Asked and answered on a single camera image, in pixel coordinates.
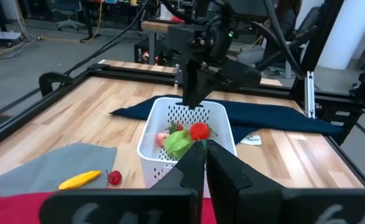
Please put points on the red chili pepper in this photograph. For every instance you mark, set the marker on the red chili pepper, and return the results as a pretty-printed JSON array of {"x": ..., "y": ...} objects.
[{"x": 200, "y": 130}]

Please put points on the yellow toy banana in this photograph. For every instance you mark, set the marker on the yellow toy banana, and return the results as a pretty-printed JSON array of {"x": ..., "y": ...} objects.
[{"x": 79, "y": 180}]

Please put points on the large red toy strawberry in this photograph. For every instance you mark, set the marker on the large red toy strawberry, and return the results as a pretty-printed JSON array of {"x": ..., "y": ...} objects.
[{"x": 177, "y": 127}]

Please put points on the black aluminium table frame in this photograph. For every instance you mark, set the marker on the black aluminium table frame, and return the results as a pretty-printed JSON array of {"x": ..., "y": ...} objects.
[{"x": 132, "y": 75}]

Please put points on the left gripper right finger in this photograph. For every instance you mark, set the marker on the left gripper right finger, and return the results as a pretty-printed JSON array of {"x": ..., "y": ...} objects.
[{"x": 229, "y": 193}]

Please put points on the white perforated plastic basket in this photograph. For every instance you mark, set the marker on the white perforated plastic basket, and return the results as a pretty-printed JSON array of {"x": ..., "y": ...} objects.
[{"x": 157, "y": 161}]

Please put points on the office chair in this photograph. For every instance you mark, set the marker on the office chair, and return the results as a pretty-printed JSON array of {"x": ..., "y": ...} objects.
[{"x": 68, "y": 21}]

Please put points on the person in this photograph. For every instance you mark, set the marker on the person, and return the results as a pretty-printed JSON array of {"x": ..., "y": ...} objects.
[{"x": 250, "y": 56}]

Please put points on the pink toy peach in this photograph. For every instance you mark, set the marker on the pink toy peach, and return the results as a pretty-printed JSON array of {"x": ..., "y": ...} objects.
[{"x": 161, "y": 139}]

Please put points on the white cloth label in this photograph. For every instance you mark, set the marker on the white cloth label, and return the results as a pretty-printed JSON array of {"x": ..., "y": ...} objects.
[{"x": 251, "y": 140}]

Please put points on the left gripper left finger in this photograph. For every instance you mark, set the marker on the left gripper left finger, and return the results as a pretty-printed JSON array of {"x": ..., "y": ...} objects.
[{"x": 185, "y": 180}]

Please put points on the grey cloth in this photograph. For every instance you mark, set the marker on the grey cloth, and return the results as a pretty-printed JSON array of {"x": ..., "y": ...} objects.
[{"x": 45, "y": 168}]

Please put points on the navy blue cloth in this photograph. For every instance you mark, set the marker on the navy blue cloth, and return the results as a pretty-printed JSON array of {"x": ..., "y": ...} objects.
[{"x": 278, "y": 119}]

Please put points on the green toy starfruit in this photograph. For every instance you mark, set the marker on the green toy starfruit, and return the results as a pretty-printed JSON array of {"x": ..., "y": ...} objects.
[{"x": 177, "y": 143}]

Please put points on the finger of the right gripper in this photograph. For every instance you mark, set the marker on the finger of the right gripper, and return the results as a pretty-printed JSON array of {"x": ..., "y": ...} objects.
[
  {"x": 207, "y": 85},
  {"x": 191, "y": 84}
]

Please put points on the black computer tower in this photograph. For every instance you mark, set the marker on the black computer tower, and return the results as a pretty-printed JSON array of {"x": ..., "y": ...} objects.
[{"x": 141, "y": 53}]

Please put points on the red cloth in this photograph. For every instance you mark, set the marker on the red cloth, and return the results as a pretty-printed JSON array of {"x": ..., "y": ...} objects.
[{"x": 14, "y": 208}]

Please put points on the red toy cherry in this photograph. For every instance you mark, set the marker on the red toy cherry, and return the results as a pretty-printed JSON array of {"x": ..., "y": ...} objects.
[{"x": 115, "y": 178}]

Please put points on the white building column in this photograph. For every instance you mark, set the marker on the white building column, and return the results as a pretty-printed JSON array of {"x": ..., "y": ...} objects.
[{"x": 344, "y": 31}]

